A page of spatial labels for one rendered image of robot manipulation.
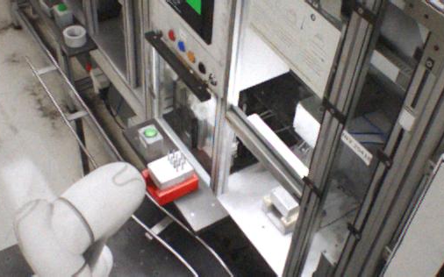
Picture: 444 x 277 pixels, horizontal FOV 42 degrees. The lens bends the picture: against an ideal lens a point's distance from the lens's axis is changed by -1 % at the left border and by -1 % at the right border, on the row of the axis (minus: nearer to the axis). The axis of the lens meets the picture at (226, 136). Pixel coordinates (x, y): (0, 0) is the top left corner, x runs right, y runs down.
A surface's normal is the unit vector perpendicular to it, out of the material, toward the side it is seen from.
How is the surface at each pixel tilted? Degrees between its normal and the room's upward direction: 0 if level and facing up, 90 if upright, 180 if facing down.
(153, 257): 0
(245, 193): 0
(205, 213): 0
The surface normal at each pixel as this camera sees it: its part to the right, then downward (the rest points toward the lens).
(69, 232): 0.48, 0.00
